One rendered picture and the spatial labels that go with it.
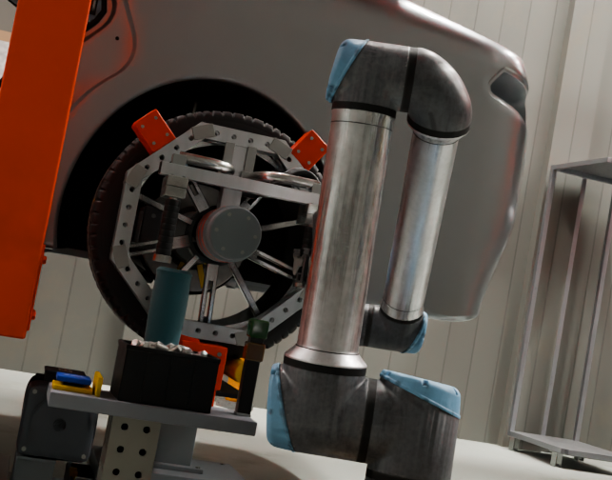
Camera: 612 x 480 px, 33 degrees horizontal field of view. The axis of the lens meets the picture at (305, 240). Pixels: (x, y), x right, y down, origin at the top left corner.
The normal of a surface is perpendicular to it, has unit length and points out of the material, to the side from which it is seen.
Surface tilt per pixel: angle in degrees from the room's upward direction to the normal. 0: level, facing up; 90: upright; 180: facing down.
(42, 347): 90
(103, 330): 90
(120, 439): 90
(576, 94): 90
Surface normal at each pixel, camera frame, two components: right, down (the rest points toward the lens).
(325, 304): -0.31, -0.04
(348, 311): 0.48, 0.07
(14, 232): 0.25, -0.02
